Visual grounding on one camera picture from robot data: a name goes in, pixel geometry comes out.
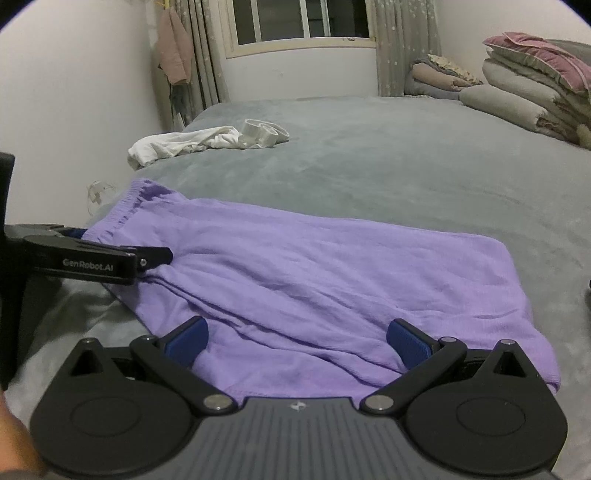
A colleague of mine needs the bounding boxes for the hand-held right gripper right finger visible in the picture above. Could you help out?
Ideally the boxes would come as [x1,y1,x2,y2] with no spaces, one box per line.
[359,318,531,415]

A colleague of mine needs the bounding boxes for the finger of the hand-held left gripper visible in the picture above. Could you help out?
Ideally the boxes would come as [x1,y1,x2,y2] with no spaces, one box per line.
[54,224,88,241]
[136,246,174,274]

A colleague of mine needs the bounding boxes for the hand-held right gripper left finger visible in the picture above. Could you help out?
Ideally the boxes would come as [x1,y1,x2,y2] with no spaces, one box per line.
[68,316,237,415]

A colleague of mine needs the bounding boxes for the purple pants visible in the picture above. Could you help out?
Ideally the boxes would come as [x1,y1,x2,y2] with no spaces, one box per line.
[82,179,561,401]

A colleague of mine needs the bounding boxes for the person's left hand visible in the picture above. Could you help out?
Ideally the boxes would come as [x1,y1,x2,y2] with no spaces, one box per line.
[0,392,47,480]

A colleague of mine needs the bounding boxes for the white garment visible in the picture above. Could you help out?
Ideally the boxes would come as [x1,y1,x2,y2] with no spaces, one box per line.
[127,119,291,169]

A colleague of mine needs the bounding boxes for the grey hanging garment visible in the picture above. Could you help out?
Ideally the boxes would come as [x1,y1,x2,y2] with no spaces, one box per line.
[168,83,197,130]

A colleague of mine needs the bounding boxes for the grey bed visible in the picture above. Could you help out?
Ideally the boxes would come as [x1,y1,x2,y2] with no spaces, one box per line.
[0,95,591,480]

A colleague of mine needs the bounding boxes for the grey curtain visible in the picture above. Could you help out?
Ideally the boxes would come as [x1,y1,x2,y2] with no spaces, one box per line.
[372,0,441,97]
[182,0,230,125]

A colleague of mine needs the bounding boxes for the pink hanging garment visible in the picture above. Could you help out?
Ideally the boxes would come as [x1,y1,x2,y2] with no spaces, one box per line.
[157,7,193,86]

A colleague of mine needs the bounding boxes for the grey pillow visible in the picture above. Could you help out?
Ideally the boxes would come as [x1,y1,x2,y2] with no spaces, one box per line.
[459,84,555,134]

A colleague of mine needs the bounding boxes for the pile of folded blankets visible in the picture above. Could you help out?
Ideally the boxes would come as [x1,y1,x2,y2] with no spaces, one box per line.
[403,53,485,100]

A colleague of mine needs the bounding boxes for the window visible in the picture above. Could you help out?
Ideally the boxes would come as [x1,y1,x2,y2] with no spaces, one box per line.
[225,0,377,58]

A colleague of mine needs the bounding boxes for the grey folded quilt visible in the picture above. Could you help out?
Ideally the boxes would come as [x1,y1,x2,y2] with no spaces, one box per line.
[481,58,591,141]

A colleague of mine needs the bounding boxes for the pink striped quilt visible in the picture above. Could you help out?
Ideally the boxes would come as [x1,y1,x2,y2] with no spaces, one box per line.
[482,31,591,95]

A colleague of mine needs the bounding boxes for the grey padded headboard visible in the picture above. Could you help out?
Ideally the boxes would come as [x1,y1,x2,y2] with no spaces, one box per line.
[547,38,591,63]

